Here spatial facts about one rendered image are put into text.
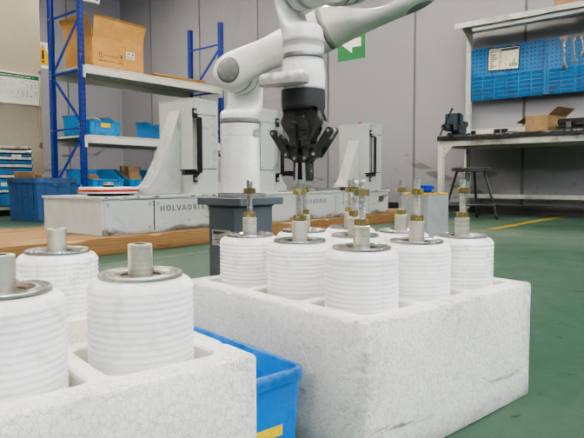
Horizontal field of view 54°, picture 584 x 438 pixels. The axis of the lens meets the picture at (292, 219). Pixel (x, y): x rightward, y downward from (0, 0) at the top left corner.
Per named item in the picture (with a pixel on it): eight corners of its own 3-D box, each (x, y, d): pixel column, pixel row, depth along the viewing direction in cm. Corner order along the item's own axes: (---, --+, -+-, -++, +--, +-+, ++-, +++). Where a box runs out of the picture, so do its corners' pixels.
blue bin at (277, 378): (115, 412, 84) (113, 331, 83) (181, 394, 91) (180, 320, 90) (231, 497, 61) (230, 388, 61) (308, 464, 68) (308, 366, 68)
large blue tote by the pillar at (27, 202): (6, 220, 508) (4, 178, 505) (49, 217, 541) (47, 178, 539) (37, 222, 479) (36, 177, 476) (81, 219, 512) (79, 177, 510)
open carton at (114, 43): (56, 71, 580) (55, 20, 577) (116, 81, 637) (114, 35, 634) (90, 64, 546) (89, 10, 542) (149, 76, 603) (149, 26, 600)
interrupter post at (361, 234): (374, 251, 74) (374, 225, 73) (360, 252, 72) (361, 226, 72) (362, 248, 76) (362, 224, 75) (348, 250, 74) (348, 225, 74)
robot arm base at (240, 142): (212, 197, 134) (211, 123, 133) (240, 196, 141) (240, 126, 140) (241, 198, 128) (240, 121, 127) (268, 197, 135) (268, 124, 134)
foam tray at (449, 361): (184, 388, 94) (182, 279, 93) (347, 342, 120) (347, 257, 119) (366, 480, 65) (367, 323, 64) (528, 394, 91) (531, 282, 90)
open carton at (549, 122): (533, 136, 549) (534, 112, 548) (575, 133, 517) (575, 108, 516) (516, 134, 532) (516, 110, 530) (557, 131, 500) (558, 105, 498)
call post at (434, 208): (397, 346, 117) (398, 194, 115) (417, 339, 122) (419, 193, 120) (426, 354, 112) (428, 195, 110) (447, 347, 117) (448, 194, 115)
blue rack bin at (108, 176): (64, 189, 584) (63, 169, 583) (97, 189, 614) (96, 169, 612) (92, 189, 553) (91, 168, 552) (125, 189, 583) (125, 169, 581)
